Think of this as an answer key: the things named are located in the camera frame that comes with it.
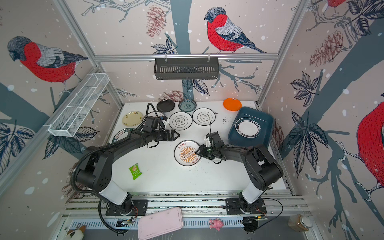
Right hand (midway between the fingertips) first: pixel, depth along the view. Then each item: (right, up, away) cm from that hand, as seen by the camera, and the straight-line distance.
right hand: (197, 154), depth 91 cm
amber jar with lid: (+43, -22, -29) cm, 57 cm away
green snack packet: (-37, -8, -6) cm, 38 cm away
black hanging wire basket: (-21, +53, +2) cm, 57 cm away
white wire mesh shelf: (-63, +24, -18) cm, 70 cm away
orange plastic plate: (+29, +33, +28) cm, 52 cm away
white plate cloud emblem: (-13, +20, +19) cm, 30 cm away
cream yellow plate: (-50, +22, +21) cm, 58 cm away
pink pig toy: (+9, -26, -24) cm, 36 cm away
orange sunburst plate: (-36, +26, +25) cm, 51 cm away
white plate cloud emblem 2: (+5, +24, +20) cm, 31 cm away
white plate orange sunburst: (-8, 0, +2) cm, 8 cm away
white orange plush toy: (-54, -29, -26) cm, 67 cm away
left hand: (-14, +13, -2) cm, 19 cm away
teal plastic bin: (+51, +20, +15) cm, 56 cm away
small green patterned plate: (-8, +33, +28) cm, 44 cm away
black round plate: (-26, +33, +31) cm, 52 cm away
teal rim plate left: (-53, +11, +12) cm, 56 cm away
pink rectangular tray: (-20, -25, -25) cm, 41 cm away
